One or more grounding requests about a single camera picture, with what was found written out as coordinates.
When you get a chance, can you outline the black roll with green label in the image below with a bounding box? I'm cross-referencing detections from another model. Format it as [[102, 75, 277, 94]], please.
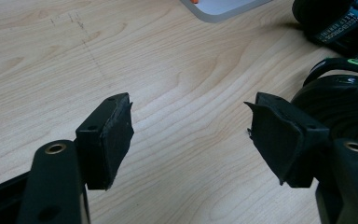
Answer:
[[290, 57, 358, 147]]

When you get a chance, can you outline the black device with label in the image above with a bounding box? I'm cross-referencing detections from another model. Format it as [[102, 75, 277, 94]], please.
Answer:
[[291, 0, 358, 60]]

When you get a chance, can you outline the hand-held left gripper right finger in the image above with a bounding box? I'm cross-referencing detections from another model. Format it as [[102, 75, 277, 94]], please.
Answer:
[[243, 91, 331, 189]]

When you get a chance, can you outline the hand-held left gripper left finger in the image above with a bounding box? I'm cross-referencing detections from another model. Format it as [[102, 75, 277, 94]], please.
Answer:
[[75, 91, 135, 191]]

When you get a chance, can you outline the grey tray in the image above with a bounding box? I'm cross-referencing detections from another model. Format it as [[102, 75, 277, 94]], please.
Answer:
[[179, 0, 273, 23]]

